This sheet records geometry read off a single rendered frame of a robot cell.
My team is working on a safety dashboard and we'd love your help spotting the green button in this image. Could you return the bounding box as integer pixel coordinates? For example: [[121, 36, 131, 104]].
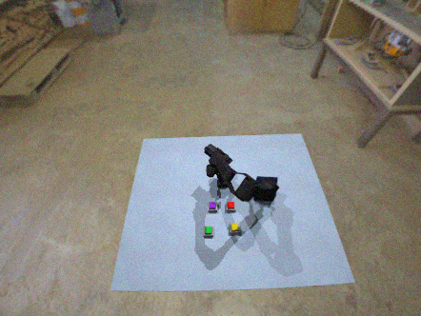
[[203, 226, 213, 237]]

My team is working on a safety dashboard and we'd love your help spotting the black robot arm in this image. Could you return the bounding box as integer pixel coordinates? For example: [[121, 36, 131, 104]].
[[204, 144, 279, 202]]

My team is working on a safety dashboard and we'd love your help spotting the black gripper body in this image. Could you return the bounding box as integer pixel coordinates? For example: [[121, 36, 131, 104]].
[[217, 171, 228, 188]]

